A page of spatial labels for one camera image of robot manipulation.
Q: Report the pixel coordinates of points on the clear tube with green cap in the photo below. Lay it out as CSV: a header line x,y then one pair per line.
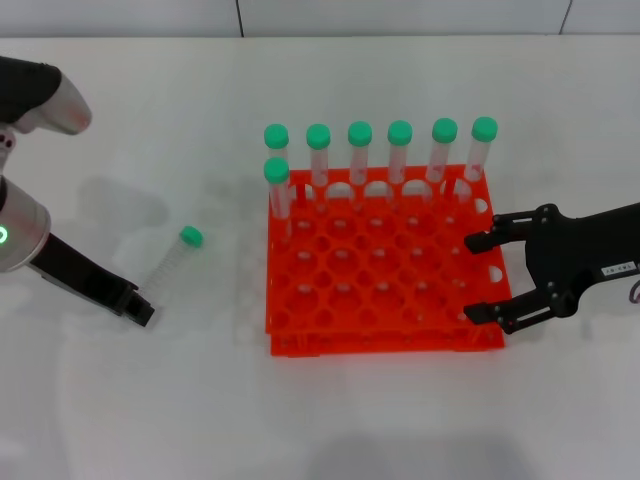
x,y
318,136
445,130
400,132
276,136
360,133
276,170
191,236
485,129

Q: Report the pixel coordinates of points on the orange plastic test tube rack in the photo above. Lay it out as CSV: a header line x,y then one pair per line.
x,y
385,260

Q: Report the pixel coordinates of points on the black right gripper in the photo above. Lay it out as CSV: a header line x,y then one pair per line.
x,y
585,250

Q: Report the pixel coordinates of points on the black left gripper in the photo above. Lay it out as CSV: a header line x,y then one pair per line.
x,y
80,270

